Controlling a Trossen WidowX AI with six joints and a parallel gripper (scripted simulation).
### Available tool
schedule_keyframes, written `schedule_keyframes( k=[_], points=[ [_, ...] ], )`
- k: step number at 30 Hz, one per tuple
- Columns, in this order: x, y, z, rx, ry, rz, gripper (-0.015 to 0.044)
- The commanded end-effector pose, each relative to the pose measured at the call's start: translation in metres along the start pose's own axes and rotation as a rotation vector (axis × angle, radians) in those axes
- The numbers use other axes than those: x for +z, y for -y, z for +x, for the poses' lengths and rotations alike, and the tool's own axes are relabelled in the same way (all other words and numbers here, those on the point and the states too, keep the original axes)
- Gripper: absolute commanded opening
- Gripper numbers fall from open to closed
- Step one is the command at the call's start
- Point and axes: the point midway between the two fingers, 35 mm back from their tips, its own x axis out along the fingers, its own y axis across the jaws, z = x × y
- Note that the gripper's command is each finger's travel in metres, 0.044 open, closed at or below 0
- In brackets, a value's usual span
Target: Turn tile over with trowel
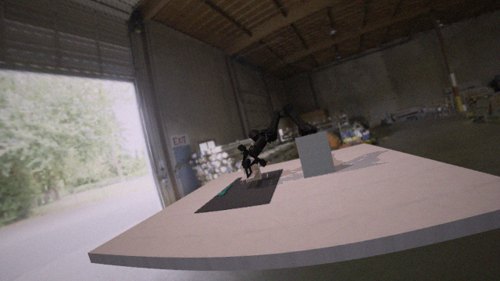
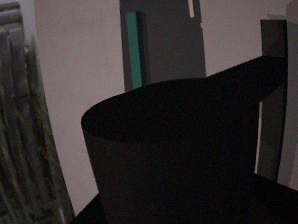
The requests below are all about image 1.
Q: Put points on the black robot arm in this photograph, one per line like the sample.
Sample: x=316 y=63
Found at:
x=262 y=139

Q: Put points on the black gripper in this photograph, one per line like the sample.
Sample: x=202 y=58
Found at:
x=254 y=152

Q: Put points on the tan square tile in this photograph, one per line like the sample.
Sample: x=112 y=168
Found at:
x=258 y=175

